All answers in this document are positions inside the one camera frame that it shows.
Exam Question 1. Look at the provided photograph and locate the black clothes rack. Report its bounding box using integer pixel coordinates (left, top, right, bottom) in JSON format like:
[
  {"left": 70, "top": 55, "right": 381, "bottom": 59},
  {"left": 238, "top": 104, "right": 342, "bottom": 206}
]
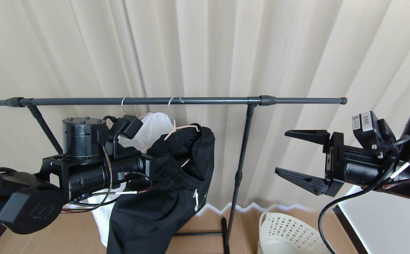
[{"left": 0, "top": 95, "right": 348, "bottom": 254}]

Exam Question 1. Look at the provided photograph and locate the beige curtain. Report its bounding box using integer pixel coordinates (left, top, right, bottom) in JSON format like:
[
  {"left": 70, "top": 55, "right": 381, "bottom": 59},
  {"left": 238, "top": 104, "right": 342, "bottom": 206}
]
[{"left": 0, "top": 0, "right": 410, "bottom": 212}]

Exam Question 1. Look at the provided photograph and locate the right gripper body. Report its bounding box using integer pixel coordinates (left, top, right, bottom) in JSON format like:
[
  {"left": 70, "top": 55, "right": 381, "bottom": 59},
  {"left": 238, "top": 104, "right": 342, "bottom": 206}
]
[{"left": 323, "top": 132, "right": 403, "bottom": 198}]

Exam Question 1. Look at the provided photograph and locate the black cable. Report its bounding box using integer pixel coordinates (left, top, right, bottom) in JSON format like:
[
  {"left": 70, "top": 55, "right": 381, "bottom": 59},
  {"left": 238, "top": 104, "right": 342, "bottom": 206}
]
[
  {"left": 318, "top": 161, "right": 410, "bottom": 254},
  {"left": 69, "top": 190, "right": 121, "bottom": 209}
]

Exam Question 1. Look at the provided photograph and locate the white printed garment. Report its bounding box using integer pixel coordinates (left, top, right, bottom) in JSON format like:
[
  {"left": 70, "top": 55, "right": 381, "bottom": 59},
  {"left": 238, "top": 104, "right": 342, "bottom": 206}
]
[{"left": 85, "top": 112, "right": 176, "bottom": 247}]

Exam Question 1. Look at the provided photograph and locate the black garment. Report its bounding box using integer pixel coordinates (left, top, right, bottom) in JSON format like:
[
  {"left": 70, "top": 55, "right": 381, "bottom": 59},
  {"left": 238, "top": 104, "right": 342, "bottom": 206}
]
[{"left": 106, "top": 123, "right": 216, "bottom": 254}]

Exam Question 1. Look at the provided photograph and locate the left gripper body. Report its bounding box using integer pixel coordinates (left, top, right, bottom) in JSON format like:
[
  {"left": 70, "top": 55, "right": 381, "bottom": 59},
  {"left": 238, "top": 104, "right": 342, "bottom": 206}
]
[{"left": 68, "top": 154, "right": 154, "bottom": 202}]

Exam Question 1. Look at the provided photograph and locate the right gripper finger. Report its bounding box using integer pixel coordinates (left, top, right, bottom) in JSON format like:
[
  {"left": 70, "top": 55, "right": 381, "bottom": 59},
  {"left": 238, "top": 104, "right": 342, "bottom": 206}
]
[
  {"left": 284, "top": 129, "right": 331, "bottom": 145},
  {"left": 275, "top": 167, "right": 328, "bottom": 196}
]

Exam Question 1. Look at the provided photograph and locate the pink clothes hanger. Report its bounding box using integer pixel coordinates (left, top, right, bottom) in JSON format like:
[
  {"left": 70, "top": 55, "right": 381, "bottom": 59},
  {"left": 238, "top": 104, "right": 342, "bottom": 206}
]
[
  {"left": 121, "top": 97, "right": 150, "bottom": 121},
  {"left": 164, "top": 96, "right": 202, "bottom": 168}
]

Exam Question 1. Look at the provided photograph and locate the white laundry basket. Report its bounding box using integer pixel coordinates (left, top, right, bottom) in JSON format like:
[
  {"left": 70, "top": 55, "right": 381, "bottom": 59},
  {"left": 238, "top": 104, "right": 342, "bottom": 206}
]
[{"left": 258, "top": 212, "right": 333, "bottom": 254}]

